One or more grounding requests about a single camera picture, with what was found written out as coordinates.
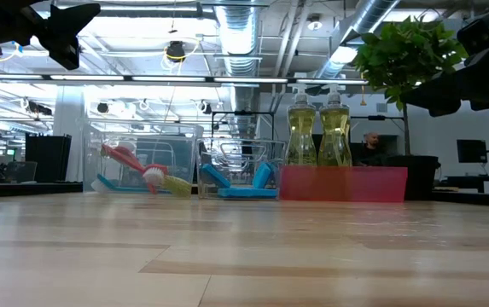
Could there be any yellow-bristled white dish brush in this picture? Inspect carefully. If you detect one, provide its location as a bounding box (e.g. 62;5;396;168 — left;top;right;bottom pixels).
160;173;194;199

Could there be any yellow dish soap pump bottle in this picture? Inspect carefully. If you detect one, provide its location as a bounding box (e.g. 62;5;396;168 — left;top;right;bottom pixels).
317;82;353;168
285;82;317;168

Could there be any large clear plastic bin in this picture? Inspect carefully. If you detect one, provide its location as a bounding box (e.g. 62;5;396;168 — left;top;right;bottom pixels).
82;120;206;196

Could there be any blue dish brush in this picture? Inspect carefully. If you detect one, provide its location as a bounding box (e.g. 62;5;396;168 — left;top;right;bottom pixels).
90;172;173;195

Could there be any black ceiling-hung device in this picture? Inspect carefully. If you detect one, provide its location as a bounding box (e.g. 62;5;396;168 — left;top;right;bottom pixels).
165;39;188;64

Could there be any dark background desk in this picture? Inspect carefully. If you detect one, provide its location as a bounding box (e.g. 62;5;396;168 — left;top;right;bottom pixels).
434;173;489;195

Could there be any black plant pot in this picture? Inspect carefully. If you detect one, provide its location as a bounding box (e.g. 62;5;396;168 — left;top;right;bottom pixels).
381;153;442;202

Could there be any green leafy plant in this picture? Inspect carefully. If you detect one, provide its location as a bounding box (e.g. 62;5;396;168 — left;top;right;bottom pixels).
352;15;469;157

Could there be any red translucent plastic bin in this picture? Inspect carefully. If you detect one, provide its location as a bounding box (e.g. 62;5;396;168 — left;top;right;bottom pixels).
277;165;410;204

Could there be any small clear plastic bin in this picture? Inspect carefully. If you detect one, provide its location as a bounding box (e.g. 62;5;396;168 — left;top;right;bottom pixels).
195;136;288;200

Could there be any person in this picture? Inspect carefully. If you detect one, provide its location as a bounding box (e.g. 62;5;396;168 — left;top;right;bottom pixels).
352;130;394;167

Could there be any silver ventilation duct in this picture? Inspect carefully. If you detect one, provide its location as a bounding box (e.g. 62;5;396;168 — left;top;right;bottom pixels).
213;3;265;138

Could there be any black computer monitor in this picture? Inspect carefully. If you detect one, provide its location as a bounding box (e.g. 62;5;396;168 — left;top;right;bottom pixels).
456;138;489;165

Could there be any blue kitchen sponge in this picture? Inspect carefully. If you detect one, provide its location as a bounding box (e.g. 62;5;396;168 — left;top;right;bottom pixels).
251;160;276;189
217;186;279;200
200;163;233;189

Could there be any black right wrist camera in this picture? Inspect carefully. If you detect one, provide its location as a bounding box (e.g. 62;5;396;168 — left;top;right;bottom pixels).
456;15;489;57

